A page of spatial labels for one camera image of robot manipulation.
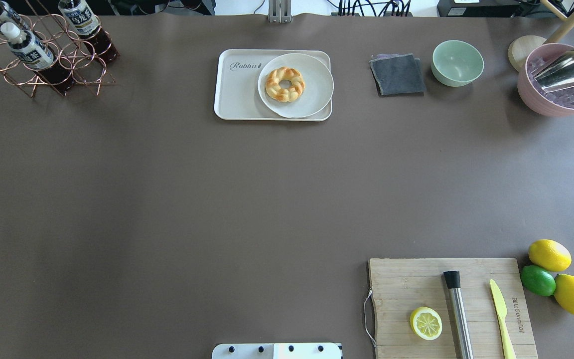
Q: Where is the wooden mug tree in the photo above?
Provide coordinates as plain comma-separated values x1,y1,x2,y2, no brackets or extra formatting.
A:
540,0,574,44

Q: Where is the white round plate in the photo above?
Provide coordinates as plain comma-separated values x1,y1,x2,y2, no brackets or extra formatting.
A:
258,54,333,120

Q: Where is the tea bottle rack back right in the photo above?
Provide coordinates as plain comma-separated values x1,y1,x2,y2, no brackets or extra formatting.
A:
58,0,120,64

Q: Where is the aluminium bracket table edge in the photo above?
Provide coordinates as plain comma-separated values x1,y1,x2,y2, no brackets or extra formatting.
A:
268,0,293,23

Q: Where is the wooden cutting board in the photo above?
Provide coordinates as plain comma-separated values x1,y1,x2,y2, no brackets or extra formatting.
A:
369,258,538,359

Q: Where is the round wooden stand base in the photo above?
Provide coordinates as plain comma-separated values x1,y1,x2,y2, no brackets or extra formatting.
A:
507,35,547,72

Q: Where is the whole lemon upper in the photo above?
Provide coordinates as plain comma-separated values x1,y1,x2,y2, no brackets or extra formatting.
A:
528,239,572,272

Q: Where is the glazed twisted donut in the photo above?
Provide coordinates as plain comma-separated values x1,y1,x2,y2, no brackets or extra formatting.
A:
265,67,306,103

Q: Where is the green lime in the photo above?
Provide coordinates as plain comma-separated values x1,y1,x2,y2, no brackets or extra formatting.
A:
520,264,556,296

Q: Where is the tea bottle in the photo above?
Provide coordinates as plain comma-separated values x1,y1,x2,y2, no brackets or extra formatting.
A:
0,22,74,95

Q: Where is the light green bowl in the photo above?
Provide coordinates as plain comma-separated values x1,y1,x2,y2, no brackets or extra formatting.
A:
431,39,484,88

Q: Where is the grey folded cloth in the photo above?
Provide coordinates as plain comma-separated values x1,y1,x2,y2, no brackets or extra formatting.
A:
369,54,426,96

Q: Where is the metal ice scoop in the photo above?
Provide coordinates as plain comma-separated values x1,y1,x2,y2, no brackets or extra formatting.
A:
534,50,574,93

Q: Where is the copper wire bottle rack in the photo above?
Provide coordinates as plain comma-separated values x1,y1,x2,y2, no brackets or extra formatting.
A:
0,14,116,97

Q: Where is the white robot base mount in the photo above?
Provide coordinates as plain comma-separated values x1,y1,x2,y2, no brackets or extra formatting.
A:
211,342,343,359

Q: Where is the half lemon slice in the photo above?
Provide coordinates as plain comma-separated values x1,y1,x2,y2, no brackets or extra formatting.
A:
410,306,442,341

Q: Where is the white rectangular serving tray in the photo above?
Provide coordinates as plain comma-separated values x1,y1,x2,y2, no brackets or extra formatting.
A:
214,48,332,121

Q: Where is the pink ice bowl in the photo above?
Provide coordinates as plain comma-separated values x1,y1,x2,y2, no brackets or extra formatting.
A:
517,43,574,117

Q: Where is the yellow plastic knife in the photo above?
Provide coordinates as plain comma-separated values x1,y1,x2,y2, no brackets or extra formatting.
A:
488,279,517,359

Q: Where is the steel muddler black tip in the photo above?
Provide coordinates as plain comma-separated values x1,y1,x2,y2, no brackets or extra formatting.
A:
443,270,474,359

